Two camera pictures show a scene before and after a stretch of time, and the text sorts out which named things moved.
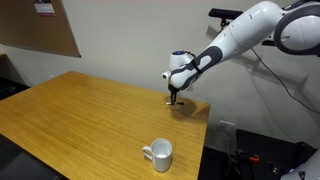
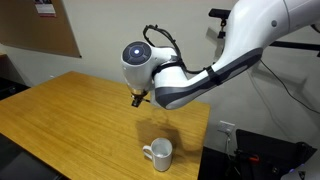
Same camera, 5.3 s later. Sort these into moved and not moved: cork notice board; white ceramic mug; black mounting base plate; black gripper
Moved: black gripper
Not moved: cork notice board; white ceramic mug; black mounting base plate
